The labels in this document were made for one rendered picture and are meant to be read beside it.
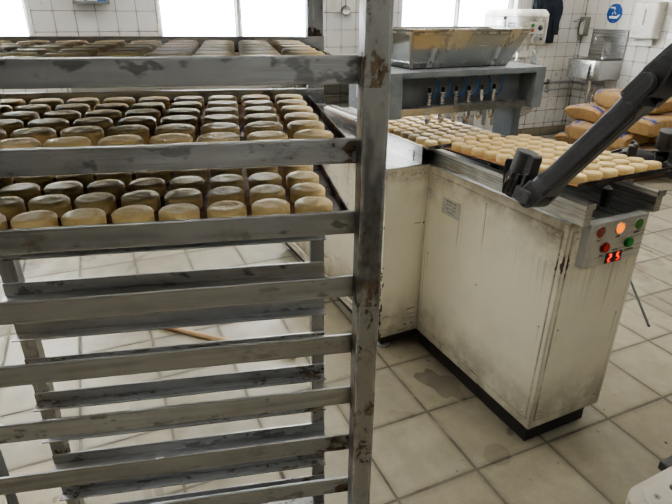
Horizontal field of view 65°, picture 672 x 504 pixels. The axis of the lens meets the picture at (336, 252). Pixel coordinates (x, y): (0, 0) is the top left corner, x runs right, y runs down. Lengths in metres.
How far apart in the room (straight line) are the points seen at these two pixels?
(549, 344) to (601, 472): 0.49
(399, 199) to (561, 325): 0.75
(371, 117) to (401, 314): 1.78
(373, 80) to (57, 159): 0.35
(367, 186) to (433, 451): 1.46
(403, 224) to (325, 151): 1.52
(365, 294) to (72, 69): 0.41
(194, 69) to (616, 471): 1.85
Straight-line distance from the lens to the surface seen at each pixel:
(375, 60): 0.59
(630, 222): 1.77
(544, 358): 1.83
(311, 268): 1.14
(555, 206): 1.66
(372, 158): 0.60
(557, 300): 1.73
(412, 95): 2.10
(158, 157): 0.62
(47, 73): 0.63
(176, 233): 0.65
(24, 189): 0.85
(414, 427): 2.04
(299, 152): 0.62
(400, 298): 2.27
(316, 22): 1.03
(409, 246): 2.18
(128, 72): 0.61
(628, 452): 2.19
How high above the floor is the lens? 1.38
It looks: 25 degrees down
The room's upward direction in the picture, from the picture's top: 1 degrees clockwise
